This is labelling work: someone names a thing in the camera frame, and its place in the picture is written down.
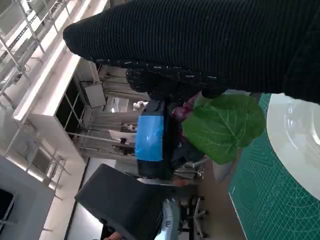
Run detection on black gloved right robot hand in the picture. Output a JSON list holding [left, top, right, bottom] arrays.
[[62, 0, 320, 105]]

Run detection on red toy grape bunch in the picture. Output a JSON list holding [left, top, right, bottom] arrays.
[[172, 94, 266, 166]]

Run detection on white humanoid robot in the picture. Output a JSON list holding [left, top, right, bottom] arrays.
[[131, 100, 148, 112]]

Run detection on white desk monitor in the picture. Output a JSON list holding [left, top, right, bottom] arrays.
[[108, 129, 137, 145]]

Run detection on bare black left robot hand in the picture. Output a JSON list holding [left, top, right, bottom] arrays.
[[134, 99, 208, 181]]

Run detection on black office chair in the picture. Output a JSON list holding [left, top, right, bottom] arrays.
[[183, 194, 210, 230]]

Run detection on grey hanging monitor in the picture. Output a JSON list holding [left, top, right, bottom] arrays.
[[83, 81, 107, 109]]

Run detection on green cutting mat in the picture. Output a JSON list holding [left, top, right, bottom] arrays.
[[228, 92, 320, 240]]

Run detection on white plate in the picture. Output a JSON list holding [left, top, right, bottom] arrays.
[[266, 93, 320, 208]]

